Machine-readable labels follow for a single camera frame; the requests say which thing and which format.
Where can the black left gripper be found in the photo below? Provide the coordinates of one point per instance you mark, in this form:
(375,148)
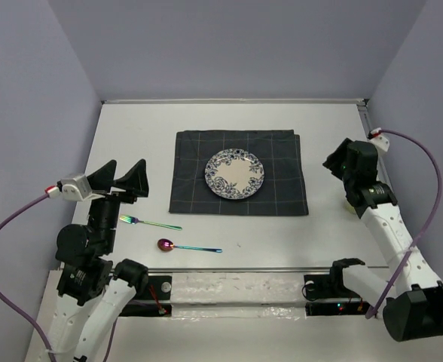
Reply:
(136,180)

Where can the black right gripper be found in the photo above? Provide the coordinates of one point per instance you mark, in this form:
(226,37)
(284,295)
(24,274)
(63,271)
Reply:
(337,155)

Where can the cream cup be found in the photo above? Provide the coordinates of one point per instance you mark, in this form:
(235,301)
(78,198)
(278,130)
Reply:
(349,208)

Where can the dark grey checked cloth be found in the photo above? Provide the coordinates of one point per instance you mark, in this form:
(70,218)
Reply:
(282,193)

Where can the blue floral white plate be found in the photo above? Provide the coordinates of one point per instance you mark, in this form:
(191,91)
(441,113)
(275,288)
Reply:
(234,174)

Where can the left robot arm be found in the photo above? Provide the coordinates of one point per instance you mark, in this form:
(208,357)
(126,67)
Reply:
(92,291)

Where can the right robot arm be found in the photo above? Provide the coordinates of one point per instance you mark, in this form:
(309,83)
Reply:
(411,301)

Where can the iridescent fork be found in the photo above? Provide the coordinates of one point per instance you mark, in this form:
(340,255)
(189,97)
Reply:
(133,221)

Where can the iridescent spoon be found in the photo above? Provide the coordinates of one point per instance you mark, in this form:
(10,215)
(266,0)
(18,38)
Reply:
(166,245)

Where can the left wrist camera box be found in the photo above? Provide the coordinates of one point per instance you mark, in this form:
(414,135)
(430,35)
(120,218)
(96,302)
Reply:
(74,187)

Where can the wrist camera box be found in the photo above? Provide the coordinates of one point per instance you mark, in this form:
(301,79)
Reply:
(74,187)
(379,140)

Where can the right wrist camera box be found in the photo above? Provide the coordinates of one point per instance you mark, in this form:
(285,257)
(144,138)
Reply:
(379,140)

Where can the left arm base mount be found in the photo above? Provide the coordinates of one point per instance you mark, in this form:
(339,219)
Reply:
(153,301)

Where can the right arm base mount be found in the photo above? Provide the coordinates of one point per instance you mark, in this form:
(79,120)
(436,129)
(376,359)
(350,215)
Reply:
(338,290)

